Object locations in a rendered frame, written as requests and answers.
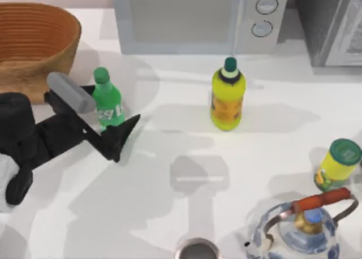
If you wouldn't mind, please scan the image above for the yellow bottle with green cap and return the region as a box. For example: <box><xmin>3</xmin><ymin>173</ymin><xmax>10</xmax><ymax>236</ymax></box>
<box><xmin>210</xmin><ymin>57</ymin><xmax>247</xmax><ymax>132</ymax></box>

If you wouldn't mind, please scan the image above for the microwave door handle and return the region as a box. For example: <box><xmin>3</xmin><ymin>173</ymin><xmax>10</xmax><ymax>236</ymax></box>
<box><xmin>232</xmin><ymin>0</ymin><xmax>244</xmax><ymax>52</ymax></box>

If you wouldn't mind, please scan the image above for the round microwave knob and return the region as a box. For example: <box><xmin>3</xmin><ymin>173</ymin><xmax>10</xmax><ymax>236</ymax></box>
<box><xmin>255</xmin><ymin>0</ymin><xmax>279</xmax><ymax>15</ymax></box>
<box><xmin>251</xmin><ymin>19</ymin><xmax>274</xmax><ymax>38</ymax></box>

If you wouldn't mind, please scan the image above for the metal cup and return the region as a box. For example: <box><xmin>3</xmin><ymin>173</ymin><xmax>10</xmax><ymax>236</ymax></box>
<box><xmin>174</xmin><ymin>237</ymin><xmax>221</xmax><ymax>259</ymax></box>

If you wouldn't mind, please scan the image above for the brown woven basket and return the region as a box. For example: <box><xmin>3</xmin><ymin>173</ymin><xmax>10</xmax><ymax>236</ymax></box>
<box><xmin>0</xmin><ymin>3</ymin><xmax>82</xmax><ymax>105</ymax></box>

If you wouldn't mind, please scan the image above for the pale grey rounded box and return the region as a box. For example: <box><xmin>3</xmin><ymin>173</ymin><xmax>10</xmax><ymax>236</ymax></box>
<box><xmin>46</xmin><ymin>71</ymin><xmax>96</xmax><ymax>115</ymax></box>

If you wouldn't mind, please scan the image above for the blue and white teapot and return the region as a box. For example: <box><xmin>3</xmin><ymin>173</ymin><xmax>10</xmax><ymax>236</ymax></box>
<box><xmin>244</xmin><ymin>187</ymin><xmax>360</xmax><ymax>259</ymax></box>

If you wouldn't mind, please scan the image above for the yellow can with green lid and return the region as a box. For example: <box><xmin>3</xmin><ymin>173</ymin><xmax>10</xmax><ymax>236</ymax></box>
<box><xmin>313</xmin><ymin>138</ymin><xmax>362</xmax><ymax>192</ymax></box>

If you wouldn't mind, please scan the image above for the pale microwave oven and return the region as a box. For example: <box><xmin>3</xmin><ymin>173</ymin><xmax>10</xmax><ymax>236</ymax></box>
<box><xmin>110</xmin><ymin>0</ymin><xmax>291</xmax><ymax>55</ymax></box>

